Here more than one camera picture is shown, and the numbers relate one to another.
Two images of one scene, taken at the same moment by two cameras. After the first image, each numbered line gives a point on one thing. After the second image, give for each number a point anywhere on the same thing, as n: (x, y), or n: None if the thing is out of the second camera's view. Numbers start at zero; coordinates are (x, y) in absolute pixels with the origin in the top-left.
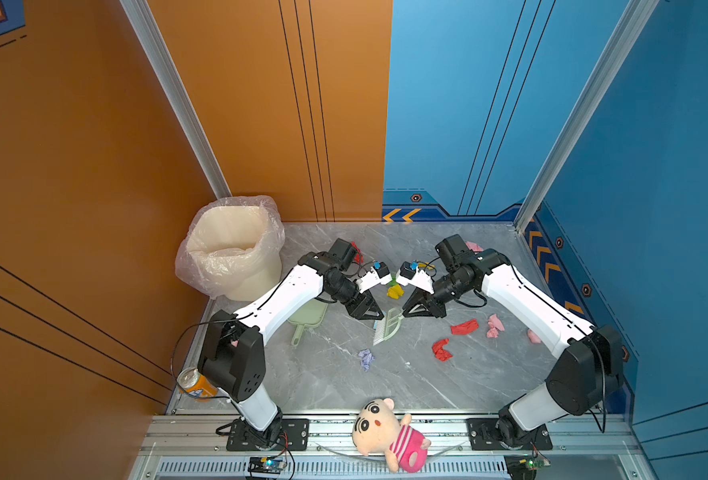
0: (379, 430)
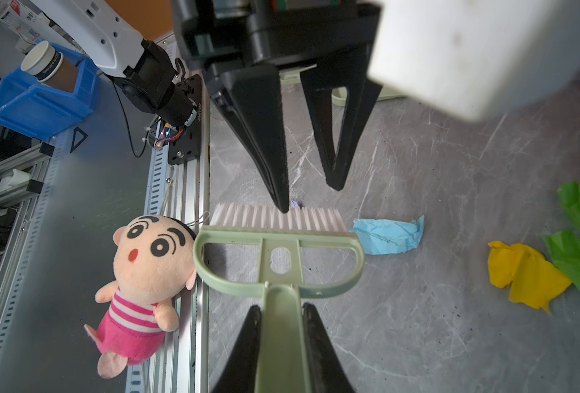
0: (154, 262)
